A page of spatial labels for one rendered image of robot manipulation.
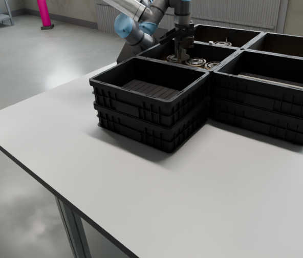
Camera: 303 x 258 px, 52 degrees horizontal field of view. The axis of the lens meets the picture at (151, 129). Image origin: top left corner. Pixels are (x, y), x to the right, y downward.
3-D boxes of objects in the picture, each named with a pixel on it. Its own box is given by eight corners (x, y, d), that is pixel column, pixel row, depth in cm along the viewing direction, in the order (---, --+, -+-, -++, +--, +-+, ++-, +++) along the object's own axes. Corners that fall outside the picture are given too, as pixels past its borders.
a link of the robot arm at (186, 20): (176, 17, 137) (172, 10, 143) (176, 27, 140) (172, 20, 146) (192, 15, 138) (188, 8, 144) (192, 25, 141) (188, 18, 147)
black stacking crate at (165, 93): (91, 105, 132) (87, 80, 125) (135, 80, 151) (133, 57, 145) (170, 132, 111) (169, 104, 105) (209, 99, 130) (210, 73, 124)
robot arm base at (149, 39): (129, 55, 185) (119, 46, 177) (137, 33, 188) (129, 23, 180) (149, 57, 177) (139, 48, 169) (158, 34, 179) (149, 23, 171)
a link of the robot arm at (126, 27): (122, 42, 178) (107, 28, 167) (133, 22, 178) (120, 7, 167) (136, 47, 171) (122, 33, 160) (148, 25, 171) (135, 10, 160)
